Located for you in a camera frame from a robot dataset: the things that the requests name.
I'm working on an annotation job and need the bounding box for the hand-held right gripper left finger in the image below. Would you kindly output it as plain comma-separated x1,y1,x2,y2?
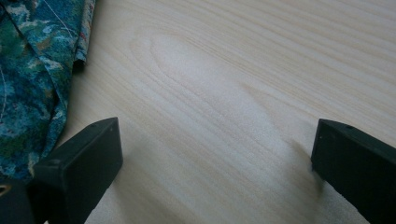
32,117,124,224

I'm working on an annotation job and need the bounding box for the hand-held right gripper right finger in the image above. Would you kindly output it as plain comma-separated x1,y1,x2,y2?
311,119,396,224

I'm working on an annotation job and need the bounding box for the teal floral patterned shirt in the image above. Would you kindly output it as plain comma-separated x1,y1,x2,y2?
0,0,96,183

